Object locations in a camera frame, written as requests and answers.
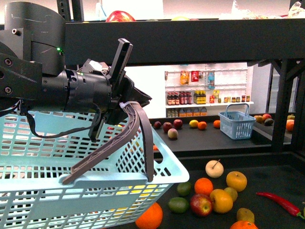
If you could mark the blue basket on far shelf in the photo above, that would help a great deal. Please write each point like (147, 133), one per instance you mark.
(237, 125)

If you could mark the orange beside far lemon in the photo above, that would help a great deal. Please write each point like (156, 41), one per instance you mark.
(202, 125)

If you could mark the large orange centre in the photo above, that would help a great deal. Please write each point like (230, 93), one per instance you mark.
(243, 225)

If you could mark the kiwi fruit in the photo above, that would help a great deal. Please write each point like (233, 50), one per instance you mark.
(232, 192)
(244, 214)

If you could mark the small orange near front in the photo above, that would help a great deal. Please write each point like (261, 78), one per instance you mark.
(203, 186)

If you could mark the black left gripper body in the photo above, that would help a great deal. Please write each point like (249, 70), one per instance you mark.
(91, 91)

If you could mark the red chili pepper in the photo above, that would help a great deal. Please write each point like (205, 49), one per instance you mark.
(285, 204)

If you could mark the light blue plastic basket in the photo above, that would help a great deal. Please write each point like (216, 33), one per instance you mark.
(115, 191)

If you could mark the yellow lemon far shelf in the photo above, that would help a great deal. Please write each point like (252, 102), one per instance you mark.
(193, 123)

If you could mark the white pear with stem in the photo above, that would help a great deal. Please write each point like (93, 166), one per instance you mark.
(214, 168)

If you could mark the yellow-orange apple fruit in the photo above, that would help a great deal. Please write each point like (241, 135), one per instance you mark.
(236, 180)

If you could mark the pink peach far shelf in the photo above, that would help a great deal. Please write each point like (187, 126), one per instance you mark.
(172, 133)

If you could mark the dark red apple far shelf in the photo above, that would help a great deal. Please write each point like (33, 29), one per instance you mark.
(178, 123)

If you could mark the red-yellow apple centre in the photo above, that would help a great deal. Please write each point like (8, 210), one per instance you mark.
(201, 205)

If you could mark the large orange left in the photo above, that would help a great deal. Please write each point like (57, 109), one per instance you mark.
(151, 218)

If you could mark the red apple on top shelf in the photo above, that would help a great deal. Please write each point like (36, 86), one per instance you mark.
(120, 16)

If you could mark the white retail shelf with bottles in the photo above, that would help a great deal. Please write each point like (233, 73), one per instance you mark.
(206, 89)

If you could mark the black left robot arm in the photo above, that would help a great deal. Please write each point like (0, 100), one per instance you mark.
(33, 78)

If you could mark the orange persimmon-like fruit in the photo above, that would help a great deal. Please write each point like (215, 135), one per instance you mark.
(222, 202)

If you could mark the green lime lower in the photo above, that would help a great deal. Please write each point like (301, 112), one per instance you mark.
(178, 205)

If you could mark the green lime upper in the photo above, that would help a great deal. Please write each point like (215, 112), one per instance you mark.
(184, 189)

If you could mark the green lime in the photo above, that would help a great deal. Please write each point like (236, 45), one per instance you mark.
(178, 205)
(184, 189)

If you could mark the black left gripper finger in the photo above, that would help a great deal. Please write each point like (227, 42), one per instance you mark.
(110, 147)

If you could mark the kiwi fruit lower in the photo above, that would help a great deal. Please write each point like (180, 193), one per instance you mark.
(244, 214)

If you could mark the kiwi fruit upper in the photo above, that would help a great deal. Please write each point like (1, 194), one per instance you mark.
(232, 192)

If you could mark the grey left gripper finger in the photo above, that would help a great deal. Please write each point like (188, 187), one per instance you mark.
(147, 138)

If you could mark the large orange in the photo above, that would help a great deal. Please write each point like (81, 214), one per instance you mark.
(243, 225)
(151, 218)

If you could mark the black metal shelf frame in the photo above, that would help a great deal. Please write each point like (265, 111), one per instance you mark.
(280, 42)

